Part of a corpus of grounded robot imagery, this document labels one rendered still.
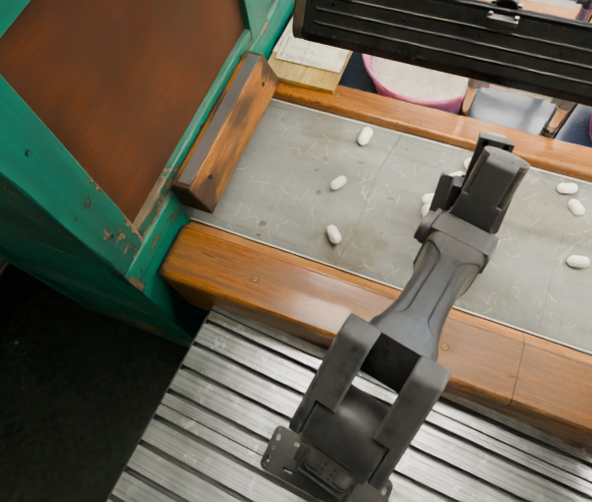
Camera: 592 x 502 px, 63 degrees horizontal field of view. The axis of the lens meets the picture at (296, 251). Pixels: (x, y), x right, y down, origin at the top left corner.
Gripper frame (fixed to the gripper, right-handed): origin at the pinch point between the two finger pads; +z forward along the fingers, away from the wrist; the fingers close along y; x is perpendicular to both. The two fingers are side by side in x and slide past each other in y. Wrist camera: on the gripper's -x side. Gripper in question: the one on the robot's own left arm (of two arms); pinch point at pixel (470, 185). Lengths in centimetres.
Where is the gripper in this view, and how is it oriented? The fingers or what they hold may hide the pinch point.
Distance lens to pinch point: 82.2
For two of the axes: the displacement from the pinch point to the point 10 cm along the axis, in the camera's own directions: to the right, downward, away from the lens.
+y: -9.3, -3.1, 2.2
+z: 3.4, -4.1, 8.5
